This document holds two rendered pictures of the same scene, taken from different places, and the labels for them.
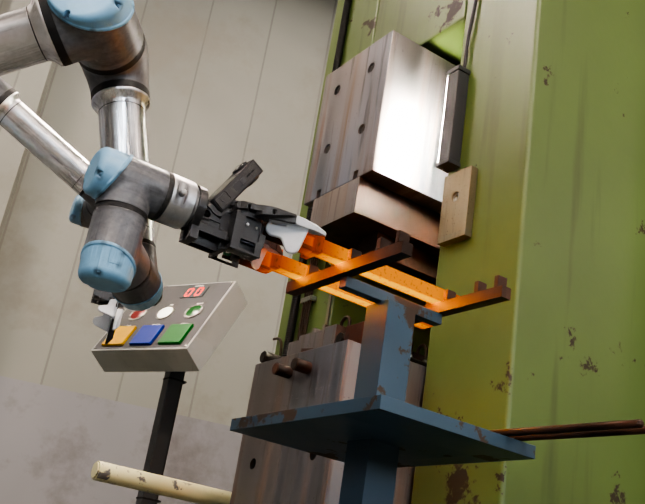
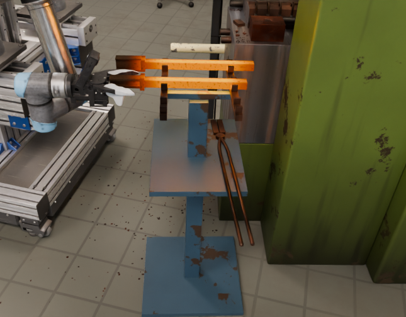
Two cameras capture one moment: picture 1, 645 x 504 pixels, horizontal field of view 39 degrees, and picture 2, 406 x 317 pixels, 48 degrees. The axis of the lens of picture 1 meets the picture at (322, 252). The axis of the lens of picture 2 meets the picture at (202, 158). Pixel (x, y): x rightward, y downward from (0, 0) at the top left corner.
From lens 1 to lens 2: 1.47 m
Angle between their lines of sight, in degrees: 66
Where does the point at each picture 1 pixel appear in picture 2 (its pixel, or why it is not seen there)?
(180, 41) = not seen: outside the picture
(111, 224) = (32, 113)
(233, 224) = (88, 95)
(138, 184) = (34, 95)
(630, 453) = (400, 116)
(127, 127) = (39, 26)
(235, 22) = not seen: outside the picture
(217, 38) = not seen: outside the picture
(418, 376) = (286, 51)
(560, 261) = (357, 14)
